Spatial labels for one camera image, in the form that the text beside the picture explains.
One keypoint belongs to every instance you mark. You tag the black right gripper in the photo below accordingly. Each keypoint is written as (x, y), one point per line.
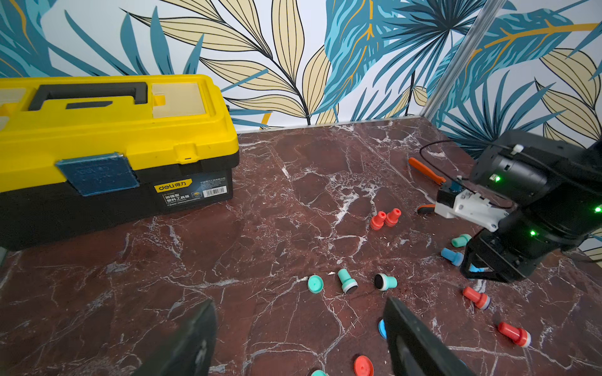
(507, 260)

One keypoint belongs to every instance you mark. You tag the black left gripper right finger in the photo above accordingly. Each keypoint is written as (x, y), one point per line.
(414, 349)

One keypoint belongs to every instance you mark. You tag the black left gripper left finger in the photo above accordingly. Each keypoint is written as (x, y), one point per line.
(189, 350)

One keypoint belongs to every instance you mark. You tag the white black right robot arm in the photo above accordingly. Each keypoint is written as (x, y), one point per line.
(557, 189)

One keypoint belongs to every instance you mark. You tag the blue cap centre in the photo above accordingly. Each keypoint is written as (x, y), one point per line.
(382, 329)

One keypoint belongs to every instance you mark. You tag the red cap upper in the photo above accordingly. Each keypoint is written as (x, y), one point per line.
(363, 366)

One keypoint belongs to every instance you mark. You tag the blue stamp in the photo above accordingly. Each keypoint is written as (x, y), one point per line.
(455, 258)
(475, 269)

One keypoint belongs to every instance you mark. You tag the green stamp far right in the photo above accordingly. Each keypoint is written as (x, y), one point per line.
(461, 241)

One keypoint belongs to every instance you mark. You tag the green stamp upright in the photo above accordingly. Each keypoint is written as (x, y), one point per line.
(383, 282)

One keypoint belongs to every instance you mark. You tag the green stamp lying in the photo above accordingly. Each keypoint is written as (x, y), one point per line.
(348, 284)

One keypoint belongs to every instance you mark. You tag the green cap top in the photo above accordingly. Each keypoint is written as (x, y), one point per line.
(315, 284)

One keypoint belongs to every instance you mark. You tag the yellow black toolbox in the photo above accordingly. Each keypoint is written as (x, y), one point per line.
(85, 154)

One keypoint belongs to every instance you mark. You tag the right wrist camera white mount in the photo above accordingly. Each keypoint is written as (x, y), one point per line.
(455, 202)

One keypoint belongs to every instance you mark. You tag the orange handled pliers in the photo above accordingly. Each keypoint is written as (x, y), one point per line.
(430, 174)

